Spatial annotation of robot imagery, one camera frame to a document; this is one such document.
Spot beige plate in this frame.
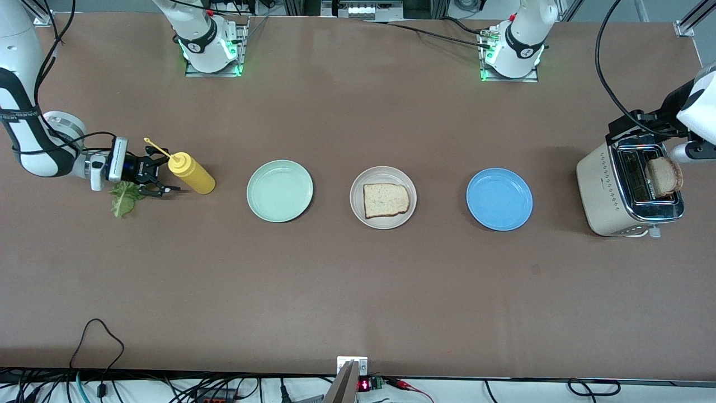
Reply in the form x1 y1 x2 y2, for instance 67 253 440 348
350 166 417 230

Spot grey device with white lights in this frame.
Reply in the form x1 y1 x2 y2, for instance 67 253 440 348
322 0 404 20

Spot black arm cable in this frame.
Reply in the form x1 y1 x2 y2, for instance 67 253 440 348
11 0 118 156
595 0 644 121

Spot black cable tangle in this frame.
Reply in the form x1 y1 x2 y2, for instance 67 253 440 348
0 368 336 403

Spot yellow squeeze bottle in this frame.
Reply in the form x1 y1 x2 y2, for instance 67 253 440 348
144 137 216 195

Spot aluminium frame corner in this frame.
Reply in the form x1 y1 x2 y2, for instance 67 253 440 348
674 0 716 37
31 0 55 27

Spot blue plate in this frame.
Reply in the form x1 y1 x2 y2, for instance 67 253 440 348
466 168 534 232

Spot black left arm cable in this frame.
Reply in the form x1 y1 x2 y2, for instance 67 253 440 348
595 0 644 121

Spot long black cable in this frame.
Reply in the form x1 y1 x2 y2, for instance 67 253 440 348
361 18 493 48

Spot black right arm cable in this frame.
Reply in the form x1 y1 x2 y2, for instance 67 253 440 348
11 0 118 156

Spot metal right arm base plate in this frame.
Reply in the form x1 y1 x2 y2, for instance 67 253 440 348
185 17 249 78

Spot coiled black cable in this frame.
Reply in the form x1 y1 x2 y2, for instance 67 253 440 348
568 378 621 397

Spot green lettuce leaf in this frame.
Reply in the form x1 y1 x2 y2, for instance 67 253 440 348
109 180 147 219

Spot green plate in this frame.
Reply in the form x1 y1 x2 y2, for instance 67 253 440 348
247 160 314 223

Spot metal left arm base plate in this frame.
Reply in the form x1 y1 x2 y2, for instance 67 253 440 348
478 31 540 83

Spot aluminium camera mount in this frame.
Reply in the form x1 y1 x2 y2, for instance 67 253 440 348
323 357 369 403

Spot red clip wires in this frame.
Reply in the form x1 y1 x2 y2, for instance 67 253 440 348
386 378 436 403

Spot looped thin black cable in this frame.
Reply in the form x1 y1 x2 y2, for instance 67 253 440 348
69 318 125 399

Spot beige toaster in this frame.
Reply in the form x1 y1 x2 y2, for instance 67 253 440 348
576 133 686 238

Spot toasted bread slice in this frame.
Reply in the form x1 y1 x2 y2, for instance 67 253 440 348
363 183 411 219
645 156 684 198

